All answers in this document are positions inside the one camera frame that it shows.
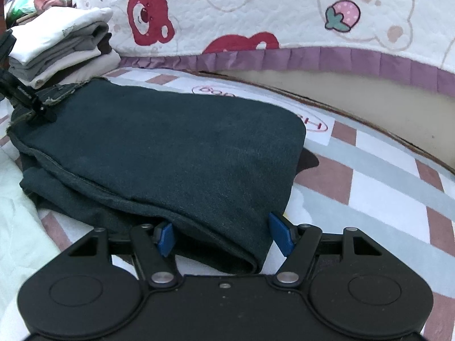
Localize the green plastic bag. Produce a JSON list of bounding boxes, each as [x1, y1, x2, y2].
[[5, 0, 38, 22]]

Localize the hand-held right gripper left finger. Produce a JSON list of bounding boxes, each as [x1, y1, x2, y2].
[[67, 221, 183, 289]]

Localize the cream folded garment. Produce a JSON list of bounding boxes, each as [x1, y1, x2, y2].
[[23, 49, 121, 89]]

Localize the dark brown folded garment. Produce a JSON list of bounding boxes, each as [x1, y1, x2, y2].
[[97, 33, 113, 57]]

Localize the bear-print white quilt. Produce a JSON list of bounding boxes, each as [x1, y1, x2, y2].
[[71, 0, 455, 95]]

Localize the pale green shirt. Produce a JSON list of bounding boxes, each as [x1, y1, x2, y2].
[[0, 145, 63, 327]]

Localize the grey folded shirt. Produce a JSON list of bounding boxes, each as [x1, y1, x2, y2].
[[9, 23, 111, 77]]

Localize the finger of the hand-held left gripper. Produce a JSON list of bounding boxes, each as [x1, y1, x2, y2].
[[0, 31, 18, 63], [0, 69, 58, 126]]

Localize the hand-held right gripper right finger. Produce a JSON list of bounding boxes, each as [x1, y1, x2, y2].
[[268, 212, 384, 288]]

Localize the dark denim jeans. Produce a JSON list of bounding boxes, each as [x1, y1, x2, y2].
[[8, 76, 320, 276]]

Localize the white folded shirt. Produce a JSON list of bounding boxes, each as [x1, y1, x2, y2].
[[9, 7, 113, 65]]

